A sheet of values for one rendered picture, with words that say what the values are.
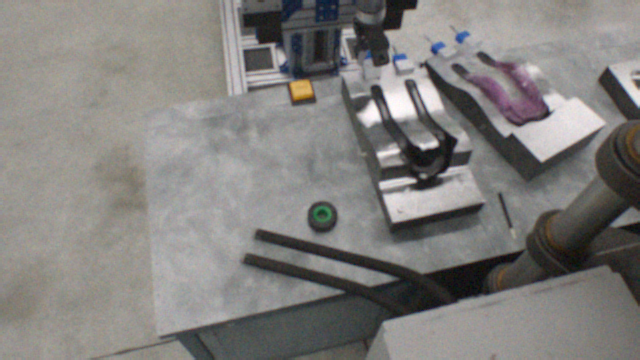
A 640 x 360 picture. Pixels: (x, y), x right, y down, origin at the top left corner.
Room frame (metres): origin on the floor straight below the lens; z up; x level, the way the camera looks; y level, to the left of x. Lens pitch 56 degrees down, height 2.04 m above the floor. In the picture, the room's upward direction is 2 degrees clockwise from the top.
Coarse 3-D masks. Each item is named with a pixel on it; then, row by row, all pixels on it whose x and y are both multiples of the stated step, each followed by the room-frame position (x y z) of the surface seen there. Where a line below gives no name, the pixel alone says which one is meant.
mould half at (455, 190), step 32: (416, 64) 1.11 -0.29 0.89; (352, 96) 0.97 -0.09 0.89; (384, 128) 0.85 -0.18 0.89; (416, 128) 0.85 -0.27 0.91; (448, 128) 0.84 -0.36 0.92; (384, 160) 0.72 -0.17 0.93; (384, 192) 0.66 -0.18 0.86; (416, 192) 0.67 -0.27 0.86; (448, 192) 0.67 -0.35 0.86; (416, 224) 0.60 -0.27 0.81
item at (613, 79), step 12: (612, 72) 1.14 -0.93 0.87; (624, 72) 1.14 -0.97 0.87; (636, 72) 1.15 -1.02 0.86; (612, 84) 1.11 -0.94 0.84; (624, 84) 1.08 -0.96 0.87; (636, 84) 1.11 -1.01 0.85; (612, 96) 1.09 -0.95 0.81; (624, 96) 1.05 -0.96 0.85; (636, 96) 1.04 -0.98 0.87; (624, 108) 1.03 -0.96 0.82; (636, 108) 1.00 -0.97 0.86
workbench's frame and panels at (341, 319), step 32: (512, 256) 0.56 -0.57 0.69; (384, 288) 0.46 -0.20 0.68; (416, 288) 0.49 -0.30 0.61; (448, 288) 0.54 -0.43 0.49; (480, 288) 0.57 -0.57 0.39; (256, 320) 0.37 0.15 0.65; (288, 320) 0.39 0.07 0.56; (320, 320) 0.42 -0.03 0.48; (352, 320) 0.45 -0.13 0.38; (384, 320) 0.48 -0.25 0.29; (192, 352) 0.31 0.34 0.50; (224, 352) 0.33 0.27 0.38; (256, 352) 0.36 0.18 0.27; (288, 352) 0.39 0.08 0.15
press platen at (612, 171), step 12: (636, 120) 0.40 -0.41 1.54; (612, 132) 0.38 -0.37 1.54; (624, 132) 0.38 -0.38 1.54; (600, 144) 0.39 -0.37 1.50; (612, 144) 0.36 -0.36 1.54; (624, 144) 0.36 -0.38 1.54; (600, 156) 0.36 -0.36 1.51; (612, 156) 0.35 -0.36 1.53; (624, 156) 0.34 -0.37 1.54; (636, 156) 0.34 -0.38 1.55; (600, 168) 0.35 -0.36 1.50; (612, 168) 0.34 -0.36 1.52; (624, 168) 0.33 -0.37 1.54; (636, 168) 0.33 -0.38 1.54; (612, 180) 0.33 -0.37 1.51; (624, 180) 0.32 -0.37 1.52; (636, 180) 0.31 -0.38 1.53; (624, 192) 0.31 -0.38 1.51; (636, 192) 0.31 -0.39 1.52; (636, 204) 0.30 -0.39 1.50
